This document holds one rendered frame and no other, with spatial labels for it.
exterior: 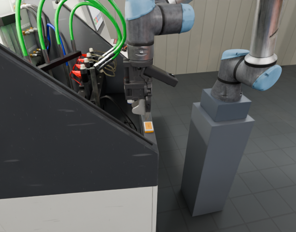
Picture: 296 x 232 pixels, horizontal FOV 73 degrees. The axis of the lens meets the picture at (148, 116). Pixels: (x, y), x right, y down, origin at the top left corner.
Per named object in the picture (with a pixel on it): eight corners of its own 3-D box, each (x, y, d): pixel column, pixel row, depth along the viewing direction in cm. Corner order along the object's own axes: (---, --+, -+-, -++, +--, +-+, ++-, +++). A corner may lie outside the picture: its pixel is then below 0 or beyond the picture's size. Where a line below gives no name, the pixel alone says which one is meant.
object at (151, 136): (156, 177, 74) (157, 144, 65) (144, 178, 73) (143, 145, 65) (143, 97, 125) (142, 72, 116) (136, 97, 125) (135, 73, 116)
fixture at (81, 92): (103, 129, 91) (98, 100, 83) (80, 130, 91) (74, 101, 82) (108, 94, 120) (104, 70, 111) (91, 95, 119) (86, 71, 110)
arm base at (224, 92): (231, 87, 112) (235, 70, 106) (247, 100, 100) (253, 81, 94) (205, 89, 109) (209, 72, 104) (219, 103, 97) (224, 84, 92)
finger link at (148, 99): (144, 107, 67) (144, 83, 62) (149, 107, 67) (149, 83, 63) (145, 114, 63) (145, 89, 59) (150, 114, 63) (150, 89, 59)
